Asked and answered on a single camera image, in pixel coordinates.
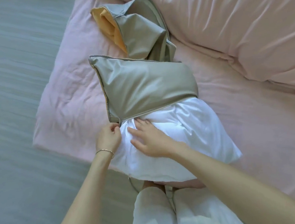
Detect person's left forearm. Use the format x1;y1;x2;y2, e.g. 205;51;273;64
42;150;121;224

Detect person's right forearm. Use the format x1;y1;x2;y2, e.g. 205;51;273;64
169;131;295;224

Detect pink bed sheet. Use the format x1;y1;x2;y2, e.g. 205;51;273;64
20;0;295;224

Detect person's right hand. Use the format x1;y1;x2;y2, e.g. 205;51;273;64
126;114;191;162

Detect person's white trousers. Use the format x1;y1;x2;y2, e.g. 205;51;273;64
127;178;247;224

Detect thin dark cable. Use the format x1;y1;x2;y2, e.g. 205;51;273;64
128;176;141;194

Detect pink duvet with white ruffle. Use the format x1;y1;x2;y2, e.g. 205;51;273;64
103;0;295;126

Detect thin gold bracelet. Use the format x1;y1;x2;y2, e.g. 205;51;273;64
95;148;115;161

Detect white cushion insert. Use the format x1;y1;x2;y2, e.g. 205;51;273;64
104;93;245;189

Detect person's left hand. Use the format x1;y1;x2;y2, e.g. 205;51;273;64
93;121;124;160

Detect grey-green cushion cover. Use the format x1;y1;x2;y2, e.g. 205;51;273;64
89;0;179;69
88;46;202;130

